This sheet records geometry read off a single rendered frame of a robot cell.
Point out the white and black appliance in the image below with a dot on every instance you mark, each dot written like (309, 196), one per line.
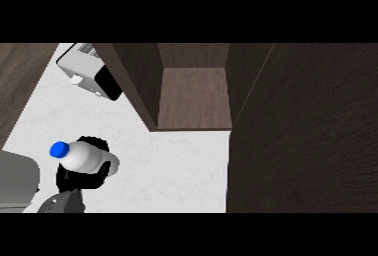
(81, 65)

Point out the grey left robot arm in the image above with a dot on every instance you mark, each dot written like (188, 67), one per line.
(64, 202)

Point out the open brown wooden cabinet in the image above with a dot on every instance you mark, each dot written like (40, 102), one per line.
(193, 100)

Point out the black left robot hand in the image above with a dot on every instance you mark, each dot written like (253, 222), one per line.
(74, 181)

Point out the white bottle with blue cap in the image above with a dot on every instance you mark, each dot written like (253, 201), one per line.
(83, 156)

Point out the brown wooden panel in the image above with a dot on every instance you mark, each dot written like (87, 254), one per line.
(19, 80)

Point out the dark brown cabinet door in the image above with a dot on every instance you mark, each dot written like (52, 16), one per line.
(304, 133)

